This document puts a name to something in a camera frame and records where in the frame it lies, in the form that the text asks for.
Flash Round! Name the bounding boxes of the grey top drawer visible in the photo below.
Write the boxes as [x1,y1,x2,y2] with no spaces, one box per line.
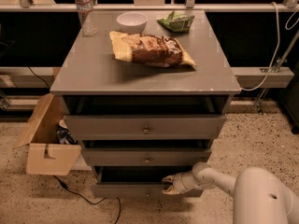
[64,115,226,141]

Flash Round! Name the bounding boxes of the green snack bag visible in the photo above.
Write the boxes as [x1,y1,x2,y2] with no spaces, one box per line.
[157,10,195,33]

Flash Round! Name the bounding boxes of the grey middle drawer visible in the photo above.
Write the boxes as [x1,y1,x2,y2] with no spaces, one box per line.
[81,148,211,166]

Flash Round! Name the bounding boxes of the grey drawer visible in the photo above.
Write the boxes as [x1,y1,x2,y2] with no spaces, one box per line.
[64,115,226,141]
[90,166,191,198]
[81,148,211,166]

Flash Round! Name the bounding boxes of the grey drawer cabinet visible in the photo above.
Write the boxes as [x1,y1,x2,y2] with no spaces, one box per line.
[50,9,242,173]

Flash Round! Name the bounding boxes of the dark crumpled bag in box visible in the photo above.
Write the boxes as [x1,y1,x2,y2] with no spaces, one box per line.
[56,126,78,145]

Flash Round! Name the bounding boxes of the open cardboard box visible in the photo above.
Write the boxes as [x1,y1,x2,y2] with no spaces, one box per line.
[14,94,81,175]

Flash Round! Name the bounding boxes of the white hanging cable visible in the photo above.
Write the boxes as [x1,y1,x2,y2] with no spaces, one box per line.
[240,2,282,92]

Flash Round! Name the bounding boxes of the white bowl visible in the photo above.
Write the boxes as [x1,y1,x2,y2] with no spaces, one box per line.
[117,12,148,34]

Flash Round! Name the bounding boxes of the clear plastic water bottle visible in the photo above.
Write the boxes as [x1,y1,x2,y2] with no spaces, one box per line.
[75,0,96,36]

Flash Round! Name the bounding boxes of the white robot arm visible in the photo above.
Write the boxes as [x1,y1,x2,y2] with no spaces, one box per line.
[163,162,299,224]

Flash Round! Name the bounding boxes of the black floor cable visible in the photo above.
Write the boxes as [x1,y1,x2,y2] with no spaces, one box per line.
[53,175,121,224]

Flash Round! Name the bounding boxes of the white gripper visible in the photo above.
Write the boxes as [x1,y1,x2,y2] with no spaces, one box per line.
[162,172,197,195]

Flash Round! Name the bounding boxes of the brown yellow chip bag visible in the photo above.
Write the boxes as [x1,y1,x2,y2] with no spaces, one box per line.
[109,31,196,68]

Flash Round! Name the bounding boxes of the grey bottom drawer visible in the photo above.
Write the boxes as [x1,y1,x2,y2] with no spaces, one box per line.
[90,166,191,198]

